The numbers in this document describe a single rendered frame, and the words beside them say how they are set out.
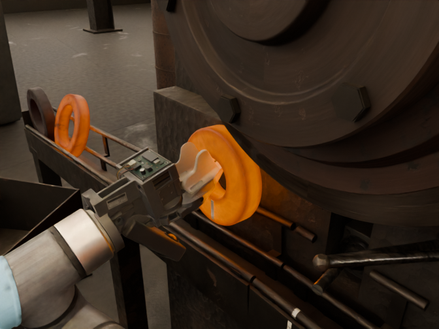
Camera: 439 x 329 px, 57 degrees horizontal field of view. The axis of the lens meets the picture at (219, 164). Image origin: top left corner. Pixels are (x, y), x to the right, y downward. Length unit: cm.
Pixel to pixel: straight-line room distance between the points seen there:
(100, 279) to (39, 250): 119
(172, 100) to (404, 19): 59
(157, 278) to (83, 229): 116
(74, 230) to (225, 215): 23
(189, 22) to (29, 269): 32
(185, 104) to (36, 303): 42
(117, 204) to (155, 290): 110
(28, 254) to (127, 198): 13
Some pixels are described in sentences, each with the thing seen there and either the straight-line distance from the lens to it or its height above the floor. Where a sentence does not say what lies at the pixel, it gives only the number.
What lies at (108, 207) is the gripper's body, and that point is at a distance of 52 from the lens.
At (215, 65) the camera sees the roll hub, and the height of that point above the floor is 103.
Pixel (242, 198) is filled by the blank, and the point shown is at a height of 81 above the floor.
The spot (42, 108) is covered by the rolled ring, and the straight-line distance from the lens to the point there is 134.
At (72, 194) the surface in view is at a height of 72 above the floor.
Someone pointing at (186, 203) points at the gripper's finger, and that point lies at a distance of 55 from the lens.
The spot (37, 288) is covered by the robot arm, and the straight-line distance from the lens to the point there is 51.
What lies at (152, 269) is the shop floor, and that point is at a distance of 170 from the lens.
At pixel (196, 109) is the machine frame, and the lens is 73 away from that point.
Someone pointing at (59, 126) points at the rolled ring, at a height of 66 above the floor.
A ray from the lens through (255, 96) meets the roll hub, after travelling 33.
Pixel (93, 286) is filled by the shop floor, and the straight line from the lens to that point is 168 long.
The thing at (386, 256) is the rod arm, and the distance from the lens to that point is 37.
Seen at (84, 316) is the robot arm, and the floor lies 72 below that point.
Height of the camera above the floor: 111
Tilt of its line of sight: 27 degrees down
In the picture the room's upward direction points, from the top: straight up
